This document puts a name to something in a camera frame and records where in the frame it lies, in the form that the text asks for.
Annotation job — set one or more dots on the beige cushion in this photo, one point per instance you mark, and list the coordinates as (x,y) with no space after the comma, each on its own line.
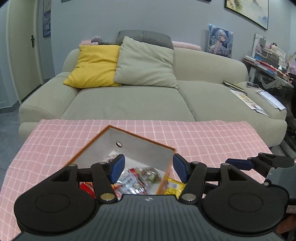
(145,64)

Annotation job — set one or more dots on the pink checkered tablecloth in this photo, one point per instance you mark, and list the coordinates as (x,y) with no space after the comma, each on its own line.
(53,143)

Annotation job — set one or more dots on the yellow cushion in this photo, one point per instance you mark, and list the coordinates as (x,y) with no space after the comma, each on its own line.
(96,67)

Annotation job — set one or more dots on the yellow snack packet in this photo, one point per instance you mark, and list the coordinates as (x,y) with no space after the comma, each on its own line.
(173,187)

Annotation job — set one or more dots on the red cartoon snack packet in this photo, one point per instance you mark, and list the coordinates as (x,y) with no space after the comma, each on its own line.
(88,187)

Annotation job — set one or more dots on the white door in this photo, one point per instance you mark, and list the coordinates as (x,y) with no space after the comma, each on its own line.
(23,47)

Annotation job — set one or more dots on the clear bag green candies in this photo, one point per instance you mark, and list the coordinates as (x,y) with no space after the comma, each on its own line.
(148,176)

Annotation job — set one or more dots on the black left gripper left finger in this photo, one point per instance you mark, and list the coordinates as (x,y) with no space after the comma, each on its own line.
(104,175)

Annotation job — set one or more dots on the beige fabric sofa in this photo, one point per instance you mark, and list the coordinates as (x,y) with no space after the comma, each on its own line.
(200,96)

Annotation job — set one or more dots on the cluttered desk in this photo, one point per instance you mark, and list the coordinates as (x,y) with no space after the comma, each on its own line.
(267,64)

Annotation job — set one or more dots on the anime girl poster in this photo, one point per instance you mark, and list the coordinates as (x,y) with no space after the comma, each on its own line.
(220,41)

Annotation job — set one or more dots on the clear bag red label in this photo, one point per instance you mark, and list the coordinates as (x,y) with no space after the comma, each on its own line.
(136,178)

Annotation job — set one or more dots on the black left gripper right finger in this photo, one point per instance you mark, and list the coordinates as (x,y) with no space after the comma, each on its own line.
(193,175)

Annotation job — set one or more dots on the framed landscape painting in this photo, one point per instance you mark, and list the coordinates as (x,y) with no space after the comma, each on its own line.
(255,10)

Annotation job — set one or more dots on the grey cushion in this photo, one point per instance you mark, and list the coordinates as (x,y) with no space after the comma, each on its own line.
(148,37)

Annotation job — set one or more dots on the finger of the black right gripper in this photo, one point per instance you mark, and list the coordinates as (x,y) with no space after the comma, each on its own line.
(240,163)
(263,162)

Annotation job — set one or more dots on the orange cardboard box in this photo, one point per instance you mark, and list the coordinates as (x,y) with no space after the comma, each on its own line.
(138,151)

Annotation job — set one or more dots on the magazine on sofa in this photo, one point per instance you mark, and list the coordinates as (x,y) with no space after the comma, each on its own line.
(251,104)

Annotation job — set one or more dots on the white black-text snack packet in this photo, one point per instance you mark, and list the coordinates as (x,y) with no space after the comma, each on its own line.
(127,184)

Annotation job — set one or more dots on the pink blanket behind sofa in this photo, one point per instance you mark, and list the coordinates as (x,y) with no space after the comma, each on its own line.
(184,45)

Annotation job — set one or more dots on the white papers on sofa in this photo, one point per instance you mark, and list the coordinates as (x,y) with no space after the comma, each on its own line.
(271,99)

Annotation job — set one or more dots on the dark book on sofa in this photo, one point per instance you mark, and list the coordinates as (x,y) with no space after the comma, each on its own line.
(234,87)

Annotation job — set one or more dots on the framed blue wall picture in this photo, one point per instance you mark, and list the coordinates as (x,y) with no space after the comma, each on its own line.
(46,14)

